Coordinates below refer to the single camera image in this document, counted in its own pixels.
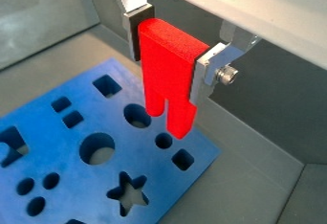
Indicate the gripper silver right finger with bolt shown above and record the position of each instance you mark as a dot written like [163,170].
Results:
[213,67]

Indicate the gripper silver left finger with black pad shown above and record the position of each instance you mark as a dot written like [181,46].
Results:
[137,11]

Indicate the red square-circle peg object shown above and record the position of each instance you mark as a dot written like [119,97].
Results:
[169,51]

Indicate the blue shape-sorting board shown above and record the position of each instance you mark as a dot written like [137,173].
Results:
[87,160]

